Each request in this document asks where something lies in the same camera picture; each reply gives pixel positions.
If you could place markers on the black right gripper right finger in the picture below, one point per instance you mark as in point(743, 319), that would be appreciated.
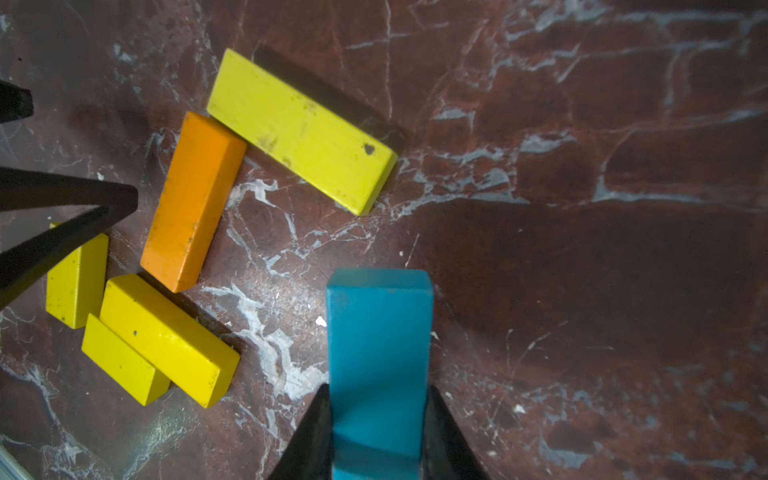
point(446, 453)

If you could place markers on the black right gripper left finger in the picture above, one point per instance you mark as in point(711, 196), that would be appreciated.
point(309, 453)

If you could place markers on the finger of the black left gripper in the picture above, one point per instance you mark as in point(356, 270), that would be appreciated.
point(24, 264)
point(16, 103)

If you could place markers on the long yellow wooden block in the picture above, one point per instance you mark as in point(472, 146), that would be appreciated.
point(192, 357)

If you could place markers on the teal wooden block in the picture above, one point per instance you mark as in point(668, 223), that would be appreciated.
point(379, 336)

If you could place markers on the short yellow wooden block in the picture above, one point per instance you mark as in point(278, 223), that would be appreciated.
point(136, 375)

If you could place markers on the orange wooden block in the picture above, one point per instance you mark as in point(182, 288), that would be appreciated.
point(199, 181)

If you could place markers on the large yellow-green wooden block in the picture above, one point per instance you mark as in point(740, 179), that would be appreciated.
point(339, 159)

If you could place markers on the small yellow wooden block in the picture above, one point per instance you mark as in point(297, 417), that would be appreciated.
point(75, 286)

